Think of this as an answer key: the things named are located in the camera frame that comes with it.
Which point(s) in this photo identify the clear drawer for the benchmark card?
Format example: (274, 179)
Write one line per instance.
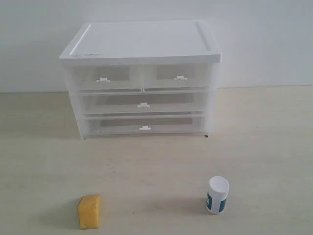
(143, 103)
(146, 124)
(112, 78)
(176, 77)

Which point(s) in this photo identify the yellow cheese wedge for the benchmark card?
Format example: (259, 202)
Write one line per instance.
(88, 212)

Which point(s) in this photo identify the white bottle blue label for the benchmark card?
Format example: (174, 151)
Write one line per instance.
(217, 193)

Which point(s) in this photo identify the white plastic drawer cabinet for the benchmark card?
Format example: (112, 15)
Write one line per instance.
(139, 44)

